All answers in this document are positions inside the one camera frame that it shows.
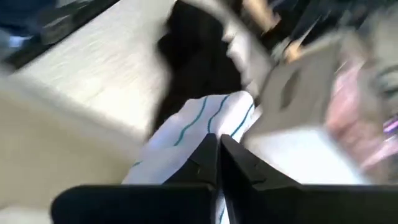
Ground white teal-striped cloth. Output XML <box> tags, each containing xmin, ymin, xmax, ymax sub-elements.
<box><xmin>123</xmin><ymin>90</ymin><xmax>259</xmax><ymax>224</ymax></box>

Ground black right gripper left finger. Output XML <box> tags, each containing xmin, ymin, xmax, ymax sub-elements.
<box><xmin>51</xmin><ymin>133</ymin><xmax>218</xmax><ymax>224</ymax></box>

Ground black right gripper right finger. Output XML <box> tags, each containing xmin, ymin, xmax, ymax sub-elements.
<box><xmin>221</xmin><ymin>134</ymin><xmax>398</xmax><ymax>224</ymax></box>

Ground beige fabric storage bin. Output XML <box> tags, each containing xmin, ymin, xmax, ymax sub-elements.
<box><xmin>242</xmin><ymin>29</ymin><xmax>346</xmax><ymax>138</ymax></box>
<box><xmin>0</xmin><ymin>0</ymin><xmax>177</xmax><ymax>212</ymax></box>

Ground pink garment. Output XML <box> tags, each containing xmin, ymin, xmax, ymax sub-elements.
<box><xmin>323</xmin><ymin>58</ymin><xmax>398</xmax><ymax>184</ymax></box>

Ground black garment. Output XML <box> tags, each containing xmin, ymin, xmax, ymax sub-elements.
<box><xmin>149</xmin><ymin>0</ymin><xmax>243</xmax><ymax>134</ymax></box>

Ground grey garment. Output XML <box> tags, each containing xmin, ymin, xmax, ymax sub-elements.
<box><xmin>183</xmin><ymin>0</ymin><xmax>274</xmax><ymax>97</ymax></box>

